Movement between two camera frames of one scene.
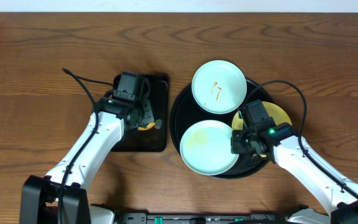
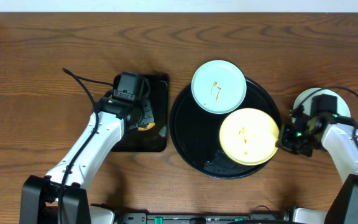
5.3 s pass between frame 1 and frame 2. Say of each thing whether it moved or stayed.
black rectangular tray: stayed
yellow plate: moved
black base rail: stayed
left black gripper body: stayed
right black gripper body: moved
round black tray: stayed
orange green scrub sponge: stayed
